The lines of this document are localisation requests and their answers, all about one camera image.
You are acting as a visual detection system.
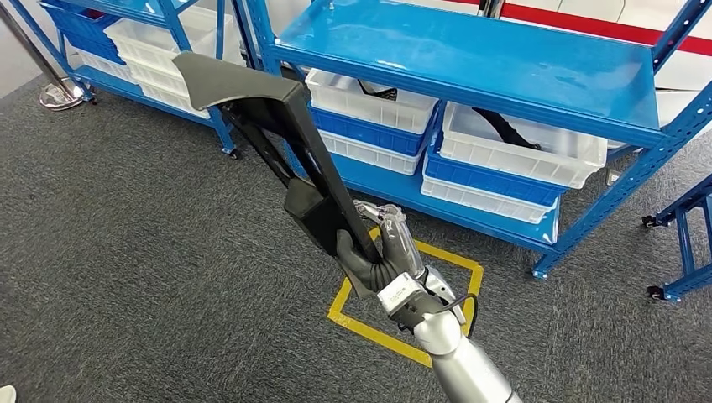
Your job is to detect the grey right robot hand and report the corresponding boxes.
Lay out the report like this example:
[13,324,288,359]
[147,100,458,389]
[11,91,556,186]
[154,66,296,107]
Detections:
[336,199,427,285]

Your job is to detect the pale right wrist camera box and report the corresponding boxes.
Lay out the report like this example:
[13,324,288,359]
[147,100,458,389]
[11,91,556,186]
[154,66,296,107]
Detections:
[376,272,446,329]

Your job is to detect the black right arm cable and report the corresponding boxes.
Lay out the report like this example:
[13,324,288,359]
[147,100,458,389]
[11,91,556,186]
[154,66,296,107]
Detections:
[439,293,479,338]

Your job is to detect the chrome stanchion post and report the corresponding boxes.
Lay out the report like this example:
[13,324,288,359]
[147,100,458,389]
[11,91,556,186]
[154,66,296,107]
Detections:
[0,0,86,113]

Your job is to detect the long black plastic car part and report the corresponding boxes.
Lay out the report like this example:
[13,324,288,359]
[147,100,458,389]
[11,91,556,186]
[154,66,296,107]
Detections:
[172,51,385,265]

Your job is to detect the white car with red stripe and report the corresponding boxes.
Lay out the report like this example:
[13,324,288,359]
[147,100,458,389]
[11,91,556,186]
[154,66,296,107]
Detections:
[384,0,712,151]

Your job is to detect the blue metal shelf rack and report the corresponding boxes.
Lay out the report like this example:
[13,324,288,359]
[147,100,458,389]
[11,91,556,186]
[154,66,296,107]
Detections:
[233,0,712,280]
[642,172,712,304]
[11,0,246,160]

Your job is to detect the blue plastic bin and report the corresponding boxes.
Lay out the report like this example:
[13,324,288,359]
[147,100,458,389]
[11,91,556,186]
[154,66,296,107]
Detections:
[39,0,126,66]
[309,105,437,158]
[423,141,568,208]

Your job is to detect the black part in bin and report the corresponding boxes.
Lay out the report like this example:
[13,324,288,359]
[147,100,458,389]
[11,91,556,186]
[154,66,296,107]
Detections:
[357,79,400,102]
[471,107,542,151]

